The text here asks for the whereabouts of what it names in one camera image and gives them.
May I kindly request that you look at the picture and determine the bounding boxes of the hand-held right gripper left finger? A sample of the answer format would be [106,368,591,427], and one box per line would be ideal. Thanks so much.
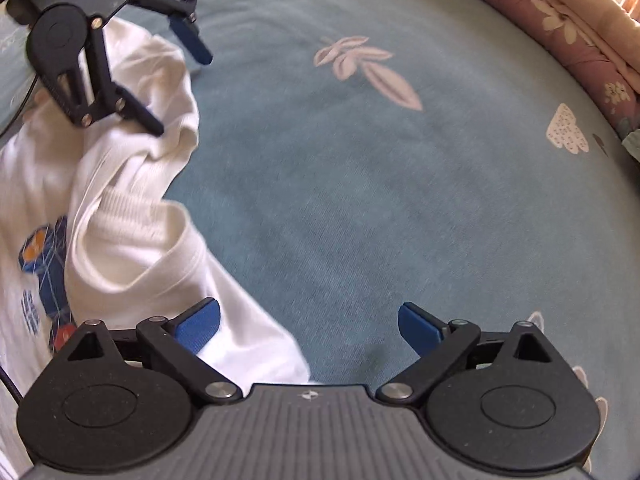
[65,297,241,403]

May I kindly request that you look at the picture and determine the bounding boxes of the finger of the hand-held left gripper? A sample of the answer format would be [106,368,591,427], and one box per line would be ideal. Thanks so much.
[39,16,166,137]
[122,0,213,67]

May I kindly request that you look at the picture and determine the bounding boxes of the teal printed pillow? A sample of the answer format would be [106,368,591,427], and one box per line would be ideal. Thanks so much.
[621,129,640,163]

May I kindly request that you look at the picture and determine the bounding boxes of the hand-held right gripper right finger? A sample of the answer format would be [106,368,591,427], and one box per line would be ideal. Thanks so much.
[376,302,568,403]

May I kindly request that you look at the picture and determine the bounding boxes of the bed with blue floral sheet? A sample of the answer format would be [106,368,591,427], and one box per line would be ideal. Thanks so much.
[0,0,640,480]

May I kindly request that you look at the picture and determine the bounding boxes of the white printed shirt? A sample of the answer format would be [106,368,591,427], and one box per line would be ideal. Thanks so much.
[0,17,313,480]

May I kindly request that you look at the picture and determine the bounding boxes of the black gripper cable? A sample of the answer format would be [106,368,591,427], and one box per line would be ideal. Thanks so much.
[0,72,41,138]
[0,364,25,406]

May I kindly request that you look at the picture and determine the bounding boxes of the pink floral folded quilt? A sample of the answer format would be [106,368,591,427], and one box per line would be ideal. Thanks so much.
[415,0,640,141]

